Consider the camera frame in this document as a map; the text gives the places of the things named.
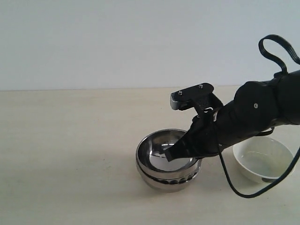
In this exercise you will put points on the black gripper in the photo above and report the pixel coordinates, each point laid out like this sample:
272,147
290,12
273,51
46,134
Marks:
217,131

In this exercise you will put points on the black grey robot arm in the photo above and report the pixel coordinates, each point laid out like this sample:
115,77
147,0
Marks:
256,109

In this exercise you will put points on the white ceramic bowl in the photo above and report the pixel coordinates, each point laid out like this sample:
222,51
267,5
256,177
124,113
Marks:
262,159

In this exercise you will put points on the patterned steel bowl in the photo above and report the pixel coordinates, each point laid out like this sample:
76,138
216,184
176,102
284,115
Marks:
153,165

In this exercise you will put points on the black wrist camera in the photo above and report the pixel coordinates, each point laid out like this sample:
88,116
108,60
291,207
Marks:
200,96

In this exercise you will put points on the wide plain steel bowl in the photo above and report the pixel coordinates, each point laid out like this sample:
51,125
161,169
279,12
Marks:
168,185

